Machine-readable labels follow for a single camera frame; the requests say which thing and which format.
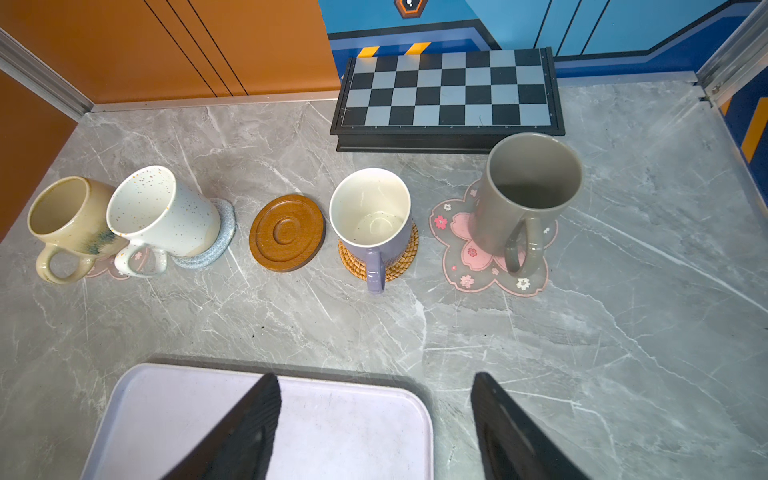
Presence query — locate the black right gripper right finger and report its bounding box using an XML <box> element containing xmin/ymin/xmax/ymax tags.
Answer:
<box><xmin>470</xmin><ymin>372</ymin><xmax>586</xmax><ymax>480</ymax></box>

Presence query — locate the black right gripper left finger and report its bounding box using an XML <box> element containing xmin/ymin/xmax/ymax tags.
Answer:
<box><xmin>165</xmin><ymin>373</ymin><xmax>282</xmax><ymax>479</ymax></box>

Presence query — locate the pink cherry blossom coaster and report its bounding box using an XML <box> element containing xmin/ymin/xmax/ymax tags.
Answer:
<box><xmin>429</xmin><ymin>181</ymin><xmax>549</xmax><ymax>297</ymax></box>
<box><xmin>86</xmin><ymin>248</ymin><xmax>151</xmax><ymax>281</ymax></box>

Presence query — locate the woven rattan round coaster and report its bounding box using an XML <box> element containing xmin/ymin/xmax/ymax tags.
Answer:
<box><xmin>338</xmin><ymin>223</ymin><xmax>419</xmax><ymax>282</ymax></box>

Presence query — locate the brown wooden round coaster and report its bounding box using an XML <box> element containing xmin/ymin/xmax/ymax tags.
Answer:
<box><xmin>249</xmin><ymin>194</ymin><xmax>325</xmax><ymax>273</ymax></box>

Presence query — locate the grey woven round coaster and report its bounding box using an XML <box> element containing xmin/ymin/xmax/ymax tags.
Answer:
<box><xmin>172</xmin><ymin>198</ymin><xmax>236</xmax><ymax>270</ymax></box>

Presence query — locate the grey ceramic mug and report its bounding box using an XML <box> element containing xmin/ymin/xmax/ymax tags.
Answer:
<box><xmin>468</xmin><ymin>132</ymin><xmax>584</xmax><ymax>278</ymax></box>

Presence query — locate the purple white ceramic mug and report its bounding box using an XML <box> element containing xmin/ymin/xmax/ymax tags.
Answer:
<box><xmin>329</xmin><ymin>168</ymin><xmax>413</xmax><ymax>294</ymax></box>

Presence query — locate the yellow ceramic mug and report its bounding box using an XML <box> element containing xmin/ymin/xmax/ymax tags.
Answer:
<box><xmin>27</xmin><ymin>176</ymin><xmax>129</xmax><ymax>285</ymax></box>

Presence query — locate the lavender rectangular tray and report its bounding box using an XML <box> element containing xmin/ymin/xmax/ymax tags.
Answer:
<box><xmin>81</xmin><ymin>363</ymin><xmax>434</xmax><ymax>479</ymax></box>

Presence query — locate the black silver chessboard box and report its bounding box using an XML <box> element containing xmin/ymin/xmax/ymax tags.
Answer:
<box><xmin>330</xmin><ymin>48</ymin><xmax>565</xmax><ymax>154</ymax></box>

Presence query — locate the aluminium corner post left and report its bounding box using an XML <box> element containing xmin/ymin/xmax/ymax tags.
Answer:
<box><xmin>1</xmin><ymin>30</ymin><xmax>95</xmax><ymax>122</ymax></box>

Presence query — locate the aluminium corner post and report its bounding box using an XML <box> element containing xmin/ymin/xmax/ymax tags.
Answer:
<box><xmin>1</xmin><ymin>30</ymin><xmax>95</xmax><ymax>122</ymax></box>
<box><xmin>696</xmin><ymin>1</ymin><xmax>767</xmax><ymax>108</ymax></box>

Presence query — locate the aluminium corner post right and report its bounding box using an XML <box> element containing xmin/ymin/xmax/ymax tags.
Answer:
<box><xmin>696</xmin><ymin>1</ymin><xmax>767</xmax><ymax>108</ymax></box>

